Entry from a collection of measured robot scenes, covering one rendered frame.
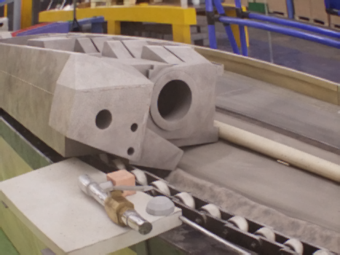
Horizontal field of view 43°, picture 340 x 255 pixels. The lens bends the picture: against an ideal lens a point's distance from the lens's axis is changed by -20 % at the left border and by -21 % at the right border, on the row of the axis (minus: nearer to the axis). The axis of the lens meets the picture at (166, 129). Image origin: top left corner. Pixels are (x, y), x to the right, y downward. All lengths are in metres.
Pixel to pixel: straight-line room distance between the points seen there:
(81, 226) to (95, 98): 0.23
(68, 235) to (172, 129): 0.43
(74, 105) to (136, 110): 0.13
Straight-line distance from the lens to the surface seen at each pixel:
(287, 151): 1.00
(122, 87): 0.86
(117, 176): 0.80
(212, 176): 0.97
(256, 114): 1.32
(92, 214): 0.75
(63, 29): 2.79
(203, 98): 1.07
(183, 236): 0.73
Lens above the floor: 1.15
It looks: 19 degrees down
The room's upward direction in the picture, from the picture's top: 3 degrees counter-clockwise
